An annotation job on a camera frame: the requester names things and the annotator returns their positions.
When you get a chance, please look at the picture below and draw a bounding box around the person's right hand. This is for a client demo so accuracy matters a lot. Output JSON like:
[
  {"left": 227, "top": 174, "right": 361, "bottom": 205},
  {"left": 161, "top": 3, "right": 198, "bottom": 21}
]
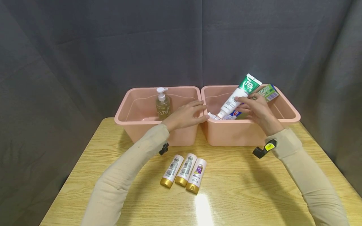
[{"left": 235, "top": 93, "right": 284, "bottom": 137}]

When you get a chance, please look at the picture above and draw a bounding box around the clear pump bottle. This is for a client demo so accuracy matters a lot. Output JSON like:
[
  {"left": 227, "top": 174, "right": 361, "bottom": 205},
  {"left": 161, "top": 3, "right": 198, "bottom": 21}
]
[{"left": 156, "top": 87, "right": 172, "bottom": 121}]

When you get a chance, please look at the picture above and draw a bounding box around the person's left forearm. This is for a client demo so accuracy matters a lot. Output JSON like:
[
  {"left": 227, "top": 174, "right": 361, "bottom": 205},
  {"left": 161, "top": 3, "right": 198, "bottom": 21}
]
[{"left": 80, "top": 123, "right": 170, "bottom": 226}]

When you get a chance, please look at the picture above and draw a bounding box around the green and white toothpaste tube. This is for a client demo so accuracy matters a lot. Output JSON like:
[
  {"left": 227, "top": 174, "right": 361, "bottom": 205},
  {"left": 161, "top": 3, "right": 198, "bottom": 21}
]
[{"left": 216, "top": 73, "right": 263, "bottom": 120}]

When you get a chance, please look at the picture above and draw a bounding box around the white bottle with purple label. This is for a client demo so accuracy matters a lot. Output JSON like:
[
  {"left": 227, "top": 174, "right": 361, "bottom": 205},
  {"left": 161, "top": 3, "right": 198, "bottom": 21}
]
[{"left": 185, "top": 158, "right": 207, "bottom": 195}]

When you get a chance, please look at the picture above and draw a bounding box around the green carton box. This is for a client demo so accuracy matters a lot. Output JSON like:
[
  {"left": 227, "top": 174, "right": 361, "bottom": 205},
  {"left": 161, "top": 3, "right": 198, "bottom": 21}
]
[{"left": 249, "top": 83, "right": 280, "bottom": 102}]

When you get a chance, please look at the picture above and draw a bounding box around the pink plastic bin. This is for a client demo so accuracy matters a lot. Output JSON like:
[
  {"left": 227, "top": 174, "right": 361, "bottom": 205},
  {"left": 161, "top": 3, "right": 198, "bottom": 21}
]
[
  {"left": 201, "top": 85, "right": 301, "bottom": 147},
  {"left": 114, "top": 86, "right": 208, "bottom": 147}
]

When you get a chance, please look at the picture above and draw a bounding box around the red and blue toothpaste tube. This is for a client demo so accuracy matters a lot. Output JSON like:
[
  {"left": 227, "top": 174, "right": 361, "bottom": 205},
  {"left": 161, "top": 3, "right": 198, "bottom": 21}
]
[{"left": 223, "top": 110, "right": 243, "bottom": 120}]

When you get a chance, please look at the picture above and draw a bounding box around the person's right forearm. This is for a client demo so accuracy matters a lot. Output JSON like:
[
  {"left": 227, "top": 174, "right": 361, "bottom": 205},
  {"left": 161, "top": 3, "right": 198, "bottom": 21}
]
[{"left": 266, "top": 128, "right": 350, "bottom": 226}]

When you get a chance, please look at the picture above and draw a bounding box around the person's left hand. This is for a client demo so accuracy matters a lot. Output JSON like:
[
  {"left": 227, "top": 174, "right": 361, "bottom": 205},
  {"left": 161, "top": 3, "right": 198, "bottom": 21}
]
[{"left": 169, "top": 100, "right": 210, "bottom": 132}]

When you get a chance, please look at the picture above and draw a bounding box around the white bottle with gold cap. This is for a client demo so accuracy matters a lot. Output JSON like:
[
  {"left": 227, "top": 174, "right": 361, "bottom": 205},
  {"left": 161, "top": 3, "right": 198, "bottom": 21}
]
[
  {"left": 160, "top": 154, "right": 184, "bottom": 188},
  {"left": 175, "top": 153, "right": 198, "bottom": 187}
]

